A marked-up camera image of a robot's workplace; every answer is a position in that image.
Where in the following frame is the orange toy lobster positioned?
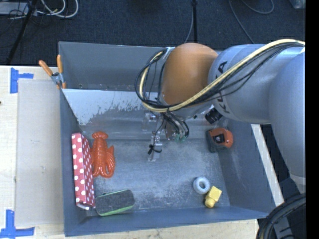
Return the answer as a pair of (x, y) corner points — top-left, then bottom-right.
(90, 130), (116, 179)

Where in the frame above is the black cylinder on white bracket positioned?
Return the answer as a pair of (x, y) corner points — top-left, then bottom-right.
(204, 107), (223, 124)

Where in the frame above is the red white-dotted box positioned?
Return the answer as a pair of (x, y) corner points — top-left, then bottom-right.
(71, 132), (97, 211)

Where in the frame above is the black and green board eraser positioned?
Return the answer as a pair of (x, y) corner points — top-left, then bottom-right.
(94, 189), (136, 217)

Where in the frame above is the grey metal bin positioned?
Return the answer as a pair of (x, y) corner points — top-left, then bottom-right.
(57, 41), (285, 238)

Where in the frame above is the white ring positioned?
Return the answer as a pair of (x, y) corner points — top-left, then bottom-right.
(192, 176), (211, 195)

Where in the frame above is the yellow toy block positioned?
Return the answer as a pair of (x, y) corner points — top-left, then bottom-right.
(204, 185), (223, 209)

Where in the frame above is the orange and black tape measure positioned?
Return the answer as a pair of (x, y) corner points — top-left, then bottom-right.
(205, 127), (234, 154)

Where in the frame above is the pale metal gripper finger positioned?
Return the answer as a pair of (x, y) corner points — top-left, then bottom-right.
(144, 110), (158, 132)
(147, 130), (163, 163)

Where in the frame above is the pale flat board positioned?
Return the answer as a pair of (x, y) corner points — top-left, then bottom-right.
(14, 78), (66, 228)

